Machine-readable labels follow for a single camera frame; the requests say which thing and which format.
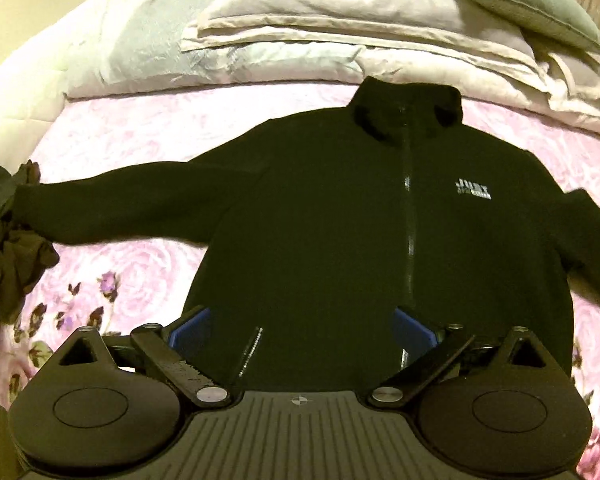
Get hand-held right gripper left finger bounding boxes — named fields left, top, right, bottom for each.
left=57, top=305, right=231, bottom=408

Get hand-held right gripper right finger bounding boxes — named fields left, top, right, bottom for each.
left=369, top=306, right=567, bottom=407

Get black zip fleece jacket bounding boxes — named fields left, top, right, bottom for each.
left=12, top=76, right=600, bottom=396

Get pile of unfolded dark clothes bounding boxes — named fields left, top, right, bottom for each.
left=0, top=160, right=61, bottom=331

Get pink floral blanket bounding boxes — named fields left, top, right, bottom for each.
left=0, top=80, right=600, bottom=461

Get pale green quilt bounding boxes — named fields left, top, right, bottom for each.
left=62, top=0, right=366, bottom=100

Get beige quilted bed cover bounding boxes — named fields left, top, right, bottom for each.
left=0, top=0, right=131, bottom=181

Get folded beige comforter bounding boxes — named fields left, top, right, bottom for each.
left=180, top=0, right=600, bottom=136

